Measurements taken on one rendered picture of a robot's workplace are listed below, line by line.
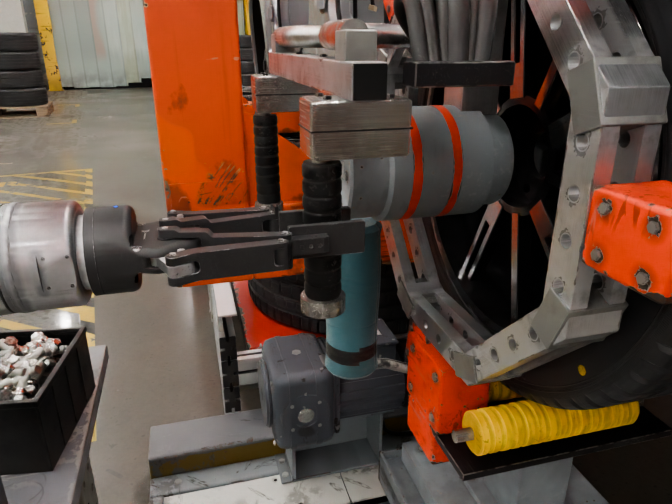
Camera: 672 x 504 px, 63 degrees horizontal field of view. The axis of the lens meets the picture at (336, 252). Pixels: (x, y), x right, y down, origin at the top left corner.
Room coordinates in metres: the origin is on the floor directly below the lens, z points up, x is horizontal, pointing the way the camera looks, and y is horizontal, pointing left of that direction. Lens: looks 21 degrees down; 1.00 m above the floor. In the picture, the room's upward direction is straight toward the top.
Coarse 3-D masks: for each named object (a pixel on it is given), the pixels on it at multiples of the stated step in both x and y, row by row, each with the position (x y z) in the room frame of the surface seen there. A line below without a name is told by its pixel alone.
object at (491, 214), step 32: (512, 0) 0.78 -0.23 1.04; (512, 32) 0.77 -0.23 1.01; (544, 64) 0.98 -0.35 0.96; (512, 96) 0.75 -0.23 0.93; (544, 96) 0.69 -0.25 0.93; (512, 128) 0.80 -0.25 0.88; (544, 128) 0.68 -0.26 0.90; (512, 192) 0.77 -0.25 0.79; (544, 192) 0.66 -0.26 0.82; (448, 224) 0.90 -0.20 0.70; (480, 224) 0.80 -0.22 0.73; (512, 224) 0.72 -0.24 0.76; (544, 224) 0.65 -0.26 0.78; (448, 256) 0.86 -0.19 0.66; (480, 256) 0.79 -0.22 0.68; (512, 256) 0.71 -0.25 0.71; (544, 256) 0.88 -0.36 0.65; (480, 288) 0.80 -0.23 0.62; (512, 288) 0.70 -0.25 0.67; (544, 288) 0.81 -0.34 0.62; (480, 320) 0.73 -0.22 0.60; (512, 320) 0.69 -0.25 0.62
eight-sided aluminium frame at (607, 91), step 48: (528, 0) 0.56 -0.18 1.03; (576, 0) 0.51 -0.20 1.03; (624, 0) 0.52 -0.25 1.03; (576, 48) 0.48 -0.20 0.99; (624, 48) 0.49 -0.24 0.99; (576, 96) 0.47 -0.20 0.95; (624, 96) 0.45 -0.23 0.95; (576, 144) 0.47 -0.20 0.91; (624, 144) 0.48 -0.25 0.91; (576, 192) 0.47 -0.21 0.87; (576, 240) 0.45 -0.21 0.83; (432, 288) 0.81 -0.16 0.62; (576, 288) 0.44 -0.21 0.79; (624, 288) 0.46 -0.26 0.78; (432, 336) 0.70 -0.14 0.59; (480, 336) 0.65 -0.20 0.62; (528, 336) 0.49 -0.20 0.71; (576, 336) 0.45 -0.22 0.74
